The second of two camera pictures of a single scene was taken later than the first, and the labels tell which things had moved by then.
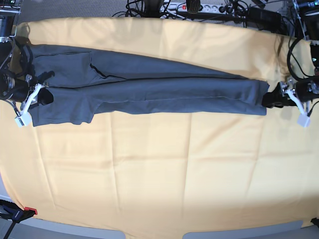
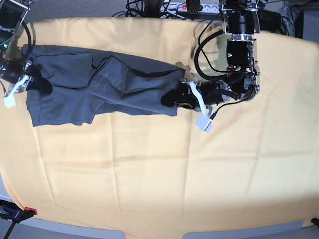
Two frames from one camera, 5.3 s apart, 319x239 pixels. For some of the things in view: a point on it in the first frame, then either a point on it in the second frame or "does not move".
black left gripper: (16, 89) to (11, 70)
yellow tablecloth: (150, 172) does not move
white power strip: (179, 8) does not move
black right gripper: (304, 91) to (182, 95)
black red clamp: (12, 212) does not move
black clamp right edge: (315, 221) does not move
